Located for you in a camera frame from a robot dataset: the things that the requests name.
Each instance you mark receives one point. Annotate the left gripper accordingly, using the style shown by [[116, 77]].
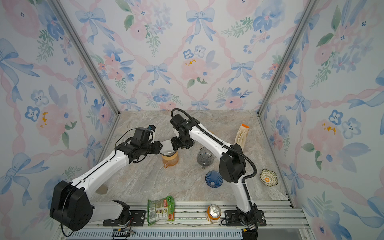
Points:
[[158, 147]]

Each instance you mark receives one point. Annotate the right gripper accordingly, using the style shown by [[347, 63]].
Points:
[[177, 146]]

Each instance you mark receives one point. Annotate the grey glass dripper cone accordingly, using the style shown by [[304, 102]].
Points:
[[169, 153]]

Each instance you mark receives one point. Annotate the blue glass dripper cone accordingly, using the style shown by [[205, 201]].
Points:
[[213, 179]]

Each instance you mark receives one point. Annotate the coffee filter paper pack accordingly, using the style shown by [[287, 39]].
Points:
[[241, 136]]

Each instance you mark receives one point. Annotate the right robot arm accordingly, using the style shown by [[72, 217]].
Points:
[[234, 166]]

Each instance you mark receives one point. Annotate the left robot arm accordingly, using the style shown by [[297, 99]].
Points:
[[71, 205]]

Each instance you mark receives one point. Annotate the orange glass carafe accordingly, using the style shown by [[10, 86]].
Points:
[[170, 163]]

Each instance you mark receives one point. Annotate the grey glass carafe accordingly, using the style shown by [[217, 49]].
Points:
[[205, 157]]

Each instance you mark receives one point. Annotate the green snack bag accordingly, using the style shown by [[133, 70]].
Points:
[[162, 209]]

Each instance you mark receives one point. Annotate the orange soda can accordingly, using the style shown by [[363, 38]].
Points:
[[213, 213]]

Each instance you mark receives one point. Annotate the small patterned dish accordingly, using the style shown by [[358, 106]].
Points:
[[269, 178]]

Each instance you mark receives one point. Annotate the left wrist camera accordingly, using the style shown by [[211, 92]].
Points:
[[152, 129]]

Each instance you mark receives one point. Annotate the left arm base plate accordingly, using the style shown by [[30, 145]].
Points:
[[132, 218]]

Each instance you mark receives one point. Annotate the aluminium rail frame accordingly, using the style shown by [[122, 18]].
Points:
[[283, 222]]

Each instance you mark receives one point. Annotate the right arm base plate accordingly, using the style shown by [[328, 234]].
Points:
[[237, 219]]

